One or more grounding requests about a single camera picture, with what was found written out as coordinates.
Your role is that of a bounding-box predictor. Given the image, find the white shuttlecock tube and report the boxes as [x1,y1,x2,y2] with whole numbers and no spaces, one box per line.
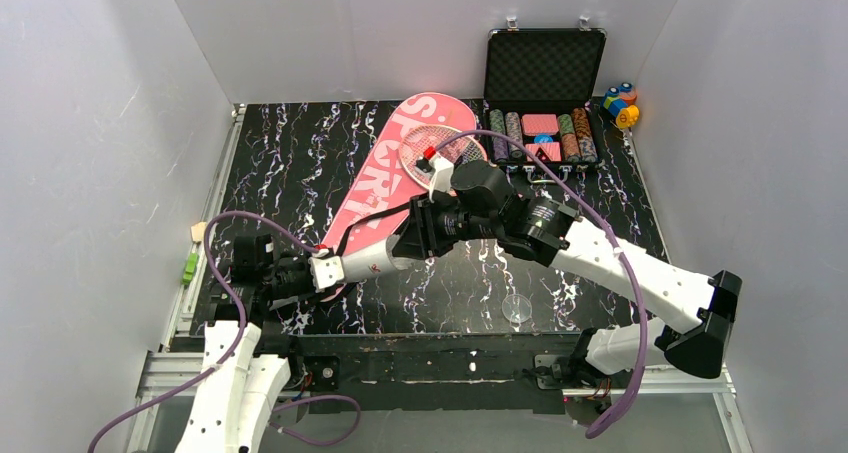
[330,235,415,284]

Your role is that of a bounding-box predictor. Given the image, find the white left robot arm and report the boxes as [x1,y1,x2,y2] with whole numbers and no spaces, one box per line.
[176,235,308,452]

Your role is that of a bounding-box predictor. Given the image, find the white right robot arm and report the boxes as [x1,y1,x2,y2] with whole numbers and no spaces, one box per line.
[391,156,743,379]

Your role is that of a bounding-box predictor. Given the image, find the pink badminton racket upper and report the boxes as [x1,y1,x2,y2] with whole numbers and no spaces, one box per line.
[398,125,488,192]

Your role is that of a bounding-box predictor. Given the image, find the pink racket cover bag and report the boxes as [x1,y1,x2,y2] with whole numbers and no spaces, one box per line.
[323,92,477,299]

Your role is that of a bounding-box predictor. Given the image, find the poker chip stack row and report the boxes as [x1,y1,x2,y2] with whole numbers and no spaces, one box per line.
[571,108,598,163]
[504,112,525,161]
[557,114,581,163]
[489,109,509,162]

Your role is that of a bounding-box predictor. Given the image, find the pink playing card deck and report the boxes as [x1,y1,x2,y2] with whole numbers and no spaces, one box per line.
[525,142,562,163]
[521,114,559,137]

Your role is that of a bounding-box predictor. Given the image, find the small wooden block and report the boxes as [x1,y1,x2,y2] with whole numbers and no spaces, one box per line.
[190,221,207,243]

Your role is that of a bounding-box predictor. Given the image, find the black poker chip case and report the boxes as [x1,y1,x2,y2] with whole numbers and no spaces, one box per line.
[483,28,607,144]

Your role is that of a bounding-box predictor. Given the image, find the clear plastic tube lid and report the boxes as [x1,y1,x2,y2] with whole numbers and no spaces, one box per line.
[501,294,533,324]

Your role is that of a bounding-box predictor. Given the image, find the colourful toy blocks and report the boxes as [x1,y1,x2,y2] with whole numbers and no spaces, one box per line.
[601,82,640,130]

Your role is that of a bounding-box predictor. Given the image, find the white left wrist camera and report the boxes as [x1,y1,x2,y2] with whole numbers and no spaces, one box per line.
[308,247,345,291]

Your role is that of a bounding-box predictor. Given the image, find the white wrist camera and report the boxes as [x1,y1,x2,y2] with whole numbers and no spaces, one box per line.
[308,247,345,291]
[415,147,454,201]

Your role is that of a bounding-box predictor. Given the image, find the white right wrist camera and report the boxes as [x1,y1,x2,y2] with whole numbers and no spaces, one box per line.
[415,147,454,201]

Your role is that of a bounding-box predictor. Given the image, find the green clip on rail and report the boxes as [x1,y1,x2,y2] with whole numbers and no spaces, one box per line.
[181,252,199,286]

